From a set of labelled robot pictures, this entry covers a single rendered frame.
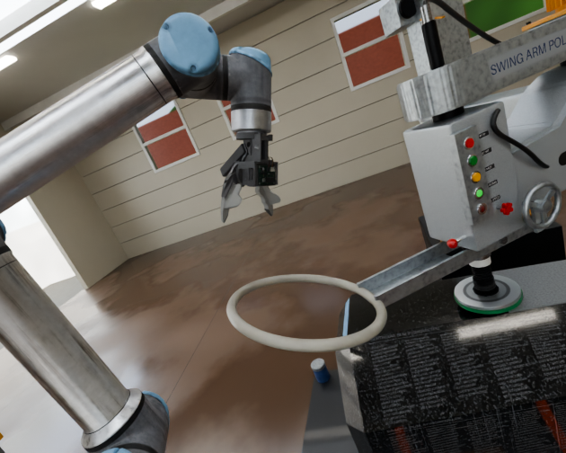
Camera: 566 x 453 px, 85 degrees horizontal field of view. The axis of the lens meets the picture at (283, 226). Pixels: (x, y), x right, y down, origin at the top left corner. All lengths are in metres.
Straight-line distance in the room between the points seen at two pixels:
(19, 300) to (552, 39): 1.51
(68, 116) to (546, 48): 1.23
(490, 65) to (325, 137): 6.34
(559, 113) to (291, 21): 6.58
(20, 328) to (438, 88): 1.15
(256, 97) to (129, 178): 8.37
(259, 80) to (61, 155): 0.39
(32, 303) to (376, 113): 7.06
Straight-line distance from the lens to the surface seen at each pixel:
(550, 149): 1.33
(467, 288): 1.43
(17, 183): 0.62
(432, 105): 1.04
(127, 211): 9.34
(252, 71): 0.71
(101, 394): 0.88
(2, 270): 0.83
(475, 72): 1.09
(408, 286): 1.09
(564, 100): 1.41
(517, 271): 1.61
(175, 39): 0.57
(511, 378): 1.38
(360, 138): 7.38
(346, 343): 0.81
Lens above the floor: 1.67
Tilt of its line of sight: 16 degrees down
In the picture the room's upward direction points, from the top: 22 degrees counter-clockwise
